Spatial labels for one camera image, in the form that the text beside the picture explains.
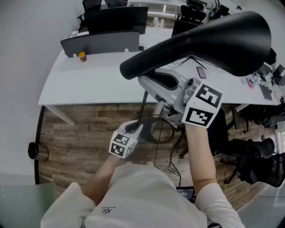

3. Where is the frosted glass panel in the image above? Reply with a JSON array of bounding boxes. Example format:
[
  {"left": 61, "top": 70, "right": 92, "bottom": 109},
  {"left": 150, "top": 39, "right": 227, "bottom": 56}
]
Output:
[{"left": 0, "top": 182, "right": 56, "bottom": 228}]

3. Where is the black floor cable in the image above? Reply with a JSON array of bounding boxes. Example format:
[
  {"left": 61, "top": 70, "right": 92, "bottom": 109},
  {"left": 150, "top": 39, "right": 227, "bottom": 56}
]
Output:
[{"left": 153, "top": 142, "right": 182, "bottom": 188}]

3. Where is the dark red smartphone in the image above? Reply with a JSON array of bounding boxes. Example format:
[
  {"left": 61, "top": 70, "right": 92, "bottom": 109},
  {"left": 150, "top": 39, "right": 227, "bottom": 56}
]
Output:
[{"left": 196, "top": 66, "right": 207, "bottom": 79}]

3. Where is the white table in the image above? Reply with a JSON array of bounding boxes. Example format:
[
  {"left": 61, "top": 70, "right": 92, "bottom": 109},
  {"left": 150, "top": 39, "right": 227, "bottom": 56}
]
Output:
[{"left": 37, "top": 26, "right": 281, "bottom": 126}]

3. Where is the grey tablet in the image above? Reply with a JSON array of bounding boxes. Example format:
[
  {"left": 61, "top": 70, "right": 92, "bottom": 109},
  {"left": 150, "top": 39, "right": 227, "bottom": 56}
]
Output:
[{"left": 259, "top": 84, "right": 273, "bottom": 101}]

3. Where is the white thin cable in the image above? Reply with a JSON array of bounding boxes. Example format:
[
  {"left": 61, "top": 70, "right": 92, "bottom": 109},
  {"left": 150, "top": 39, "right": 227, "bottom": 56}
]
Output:
[{"left": 167, "top": 58, "right": 186, "bottom": 69}]

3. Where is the black desk divider panel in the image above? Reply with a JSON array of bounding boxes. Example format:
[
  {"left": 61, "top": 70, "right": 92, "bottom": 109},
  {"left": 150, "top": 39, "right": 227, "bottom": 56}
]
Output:
[{"left": 83, "top": 6, "right": 149, "bottom": 35}]

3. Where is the black thin cable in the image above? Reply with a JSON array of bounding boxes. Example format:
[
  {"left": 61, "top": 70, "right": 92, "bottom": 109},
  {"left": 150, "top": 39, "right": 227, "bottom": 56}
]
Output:
[{"left": 181, "top": 55, "right": 219, "bottom": 69}]

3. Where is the grey desk divider panel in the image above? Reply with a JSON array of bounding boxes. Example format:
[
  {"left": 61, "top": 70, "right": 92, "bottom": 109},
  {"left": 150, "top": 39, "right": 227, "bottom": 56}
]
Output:
[{"left": 60, "top": 31, "right": 141, "bottom": 58}]

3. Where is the metal cylinder with black cap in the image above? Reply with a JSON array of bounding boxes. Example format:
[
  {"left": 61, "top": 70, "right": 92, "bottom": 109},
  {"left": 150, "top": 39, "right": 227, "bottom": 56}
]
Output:
[{"left": 27, "top": 142, "right": 49, "bottom": 161}]

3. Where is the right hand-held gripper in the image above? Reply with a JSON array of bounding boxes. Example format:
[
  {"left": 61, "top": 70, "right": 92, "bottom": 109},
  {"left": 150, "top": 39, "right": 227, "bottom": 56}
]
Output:
[{"left": 137, "top": 67, "right": 224, "bottom": 129}]

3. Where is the person's right forearm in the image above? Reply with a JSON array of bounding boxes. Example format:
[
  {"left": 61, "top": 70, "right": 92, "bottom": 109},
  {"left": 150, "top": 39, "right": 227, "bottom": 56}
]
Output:
[{"left": 184, "top": 123, "right": 218, "bottom": 195}]

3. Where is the person's left forearm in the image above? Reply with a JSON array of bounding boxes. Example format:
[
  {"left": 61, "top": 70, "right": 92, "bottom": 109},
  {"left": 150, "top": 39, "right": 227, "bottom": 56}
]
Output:
[{"left": 81, "top": 153, "right": 126, "bottom": 206}]

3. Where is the black office chair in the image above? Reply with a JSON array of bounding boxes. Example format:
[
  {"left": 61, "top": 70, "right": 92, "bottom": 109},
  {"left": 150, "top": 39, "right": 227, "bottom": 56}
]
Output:
[
  {"left": 209, "top": 108, "right": 285, "bottom": 188},
  {"left": 179, "top": 4, "right": 207, "bottom": 25},
  {"left": 77, "top": 0, "right": 103, "bottom": 32}
]

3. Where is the dark screen device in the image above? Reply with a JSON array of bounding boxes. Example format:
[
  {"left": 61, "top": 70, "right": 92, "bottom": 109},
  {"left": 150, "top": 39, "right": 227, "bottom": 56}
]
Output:
[{"left": 175, "top": 186, "right": 197, "bottom": 204}]

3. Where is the person's white shirt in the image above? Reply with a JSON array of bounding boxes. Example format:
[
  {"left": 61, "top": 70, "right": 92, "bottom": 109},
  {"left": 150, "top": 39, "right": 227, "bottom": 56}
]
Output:
[{"left": 40, "top": 163, "right": 246, "bottom": 228}]

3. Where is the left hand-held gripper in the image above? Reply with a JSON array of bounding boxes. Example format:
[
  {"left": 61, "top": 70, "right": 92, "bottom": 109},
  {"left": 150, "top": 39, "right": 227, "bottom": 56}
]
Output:
[{"left": 108, "top": 121, "right": 144, "bottom": 159}]

